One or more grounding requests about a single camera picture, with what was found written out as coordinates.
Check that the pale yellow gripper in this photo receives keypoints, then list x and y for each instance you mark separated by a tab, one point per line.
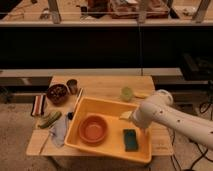
126	116

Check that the green kitchen sponge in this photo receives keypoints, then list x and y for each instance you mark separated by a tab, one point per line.
130	140

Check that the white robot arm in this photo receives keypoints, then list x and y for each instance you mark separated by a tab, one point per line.
158	108

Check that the green plastic cup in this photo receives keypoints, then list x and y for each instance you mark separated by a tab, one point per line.
126	94

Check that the small metal cup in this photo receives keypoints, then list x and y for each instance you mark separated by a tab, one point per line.
72	85

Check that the yellow banana toy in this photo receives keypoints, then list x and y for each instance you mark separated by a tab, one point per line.
141	95

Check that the yellow plastic tub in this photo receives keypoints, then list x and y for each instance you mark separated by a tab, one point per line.
114	144

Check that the orange plastic bowl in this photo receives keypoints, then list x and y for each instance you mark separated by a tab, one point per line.
93	129

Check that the grey blue cloth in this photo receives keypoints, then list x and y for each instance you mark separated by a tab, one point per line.
58	131

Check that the green cucumber toy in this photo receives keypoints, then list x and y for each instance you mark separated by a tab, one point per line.
50	120

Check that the dark red bowl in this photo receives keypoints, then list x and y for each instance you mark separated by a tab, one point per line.
57	94

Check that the small wooden table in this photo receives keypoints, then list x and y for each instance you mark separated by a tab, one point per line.
107	88

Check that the wooden stick utensil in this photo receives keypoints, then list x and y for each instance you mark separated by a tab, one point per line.
43	145

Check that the wooden handled brush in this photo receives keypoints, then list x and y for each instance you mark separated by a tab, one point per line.
73	109

